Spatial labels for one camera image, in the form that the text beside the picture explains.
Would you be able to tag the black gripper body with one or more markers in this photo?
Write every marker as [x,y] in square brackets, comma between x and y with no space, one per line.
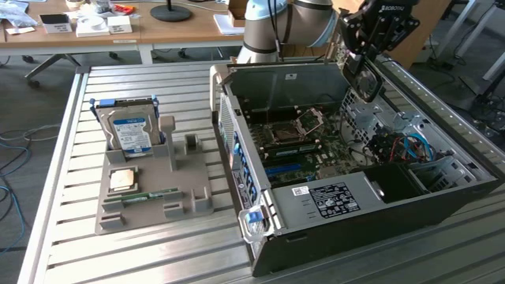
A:
[390,9]

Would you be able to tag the green GPU with black shroud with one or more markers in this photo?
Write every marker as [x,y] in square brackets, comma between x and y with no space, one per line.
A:
[365,80]

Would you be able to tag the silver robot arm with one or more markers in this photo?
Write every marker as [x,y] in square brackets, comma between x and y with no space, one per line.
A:
[268,29]

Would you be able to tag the wooden cabinet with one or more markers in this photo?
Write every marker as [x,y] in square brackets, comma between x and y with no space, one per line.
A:
[428,23]

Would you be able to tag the perforated metal disk bay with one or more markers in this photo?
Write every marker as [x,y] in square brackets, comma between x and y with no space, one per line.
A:
[357,112]

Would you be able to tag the small cardboard box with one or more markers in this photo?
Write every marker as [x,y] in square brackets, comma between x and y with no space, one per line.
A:
[236,13]

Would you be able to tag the stack of white papers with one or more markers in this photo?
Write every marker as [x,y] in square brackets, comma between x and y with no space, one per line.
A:
[228,28]

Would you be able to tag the metal socket cover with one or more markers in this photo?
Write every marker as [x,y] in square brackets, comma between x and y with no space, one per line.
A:
[301,128]

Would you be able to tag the CPU socket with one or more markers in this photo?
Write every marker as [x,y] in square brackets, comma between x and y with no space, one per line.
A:
[284,134]

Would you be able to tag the green motherboard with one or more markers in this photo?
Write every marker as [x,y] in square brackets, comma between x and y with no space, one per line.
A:
[330,154]

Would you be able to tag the RAM stick with label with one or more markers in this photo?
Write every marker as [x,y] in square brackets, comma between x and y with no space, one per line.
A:
[292,150]

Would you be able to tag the black round lamp base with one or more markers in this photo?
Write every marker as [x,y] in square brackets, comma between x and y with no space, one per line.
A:
[170,14]

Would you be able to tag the grey chipset heatsink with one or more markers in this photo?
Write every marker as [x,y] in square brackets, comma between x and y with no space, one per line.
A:
[326,173]

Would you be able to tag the blue expansion slot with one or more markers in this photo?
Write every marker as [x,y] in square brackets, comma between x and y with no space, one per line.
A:
[281,170]

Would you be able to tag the orange plastic part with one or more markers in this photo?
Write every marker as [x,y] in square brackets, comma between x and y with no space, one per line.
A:
[124,9]

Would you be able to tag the plain white box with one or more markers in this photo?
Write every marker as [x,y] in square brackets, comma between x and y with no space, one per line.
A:
[118,26]

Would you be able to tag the grey power supply unit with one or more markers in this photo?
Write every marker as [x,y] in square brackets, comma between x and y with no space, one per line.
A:
[292,207]

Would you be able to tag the white box with round disc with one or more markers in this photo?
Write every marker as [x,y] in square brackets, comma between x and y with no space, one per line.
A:
[92,25]

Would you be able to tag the hard disk with blue rails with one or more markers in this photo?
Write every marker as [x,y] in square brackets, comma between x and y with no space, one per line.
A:
[125,130]

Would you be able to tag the blue case latch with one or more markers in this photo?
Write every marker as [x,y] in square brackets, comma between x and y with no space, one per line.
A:
[253,216]

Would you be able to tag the black open PC case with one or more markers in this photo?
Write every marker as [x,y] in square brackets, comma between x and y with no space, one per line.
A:
[354,236]

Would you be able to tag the grey parts rack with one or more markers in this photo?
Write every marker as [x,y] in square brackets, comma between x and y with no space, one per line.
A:
[157,177]

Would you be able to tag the beige tape roll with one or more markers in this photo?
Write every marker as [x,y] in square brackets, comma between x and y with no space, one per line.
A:
[72,3]

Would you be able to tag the white box with black lid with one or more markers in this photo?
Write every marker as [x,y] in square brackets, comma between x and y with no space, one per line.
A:
[55,28]

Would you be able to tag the green bare RAM stick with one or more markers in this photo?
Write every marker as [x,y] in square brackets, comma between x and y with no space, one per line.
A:
[141,196]

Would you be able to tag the CPU chip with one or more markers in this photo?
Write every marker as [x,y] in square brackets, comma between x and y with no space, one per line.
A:
[121,179]

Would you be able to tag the paper tag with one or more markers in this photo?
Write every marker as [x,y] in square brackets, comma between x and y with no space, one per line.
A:
[19,30]

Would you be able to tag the clear plastic bag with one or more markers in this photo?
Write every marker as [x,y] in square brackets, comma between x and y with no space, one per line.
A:
[16,16]

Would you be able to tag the white desk frame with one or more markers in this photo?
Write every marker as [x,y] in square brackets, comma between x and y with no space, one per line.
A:
[494,66]

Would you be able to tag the grey disk bay bracket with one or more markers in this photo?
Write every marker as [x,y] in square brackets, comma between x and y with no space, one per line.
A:
[449,171]

